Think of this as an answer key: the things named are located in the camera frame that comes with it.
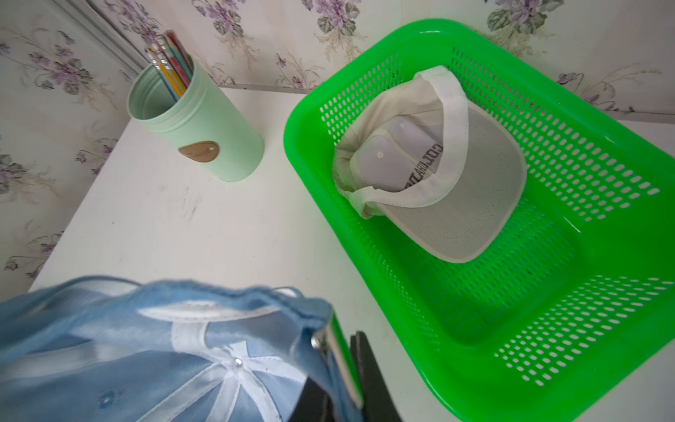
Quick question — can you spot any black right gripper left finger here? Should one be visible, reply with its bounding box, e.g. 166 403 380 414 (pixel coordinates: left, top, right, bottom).
288 378 337 422

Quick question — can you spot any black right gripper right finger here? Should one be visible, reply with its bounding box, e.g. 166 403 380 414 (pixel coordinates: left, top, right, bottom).
350 332 403 422

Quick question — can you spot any light blue baseball cap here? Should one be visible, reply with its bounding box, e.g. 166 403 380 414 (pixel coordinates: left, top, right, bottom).
1 276 363 421

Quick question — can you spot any beige baseball cap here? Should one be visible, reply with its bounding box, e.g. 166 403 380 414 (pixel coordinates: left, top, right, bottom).
332 66 527 264

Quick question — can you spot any green plastic basket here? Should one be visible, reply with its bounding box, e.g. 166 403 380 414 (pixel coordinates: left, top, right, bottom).
284 19 674 421

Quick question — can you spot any mint green pencil cup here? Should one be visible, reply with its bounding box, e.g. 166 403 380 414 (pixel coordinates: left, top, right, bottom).
128 63 265 182

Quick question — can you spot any bundle of coloured pencils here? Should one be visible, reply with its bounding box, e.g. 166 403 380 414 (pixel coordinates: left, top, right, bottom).
144 30 194 101

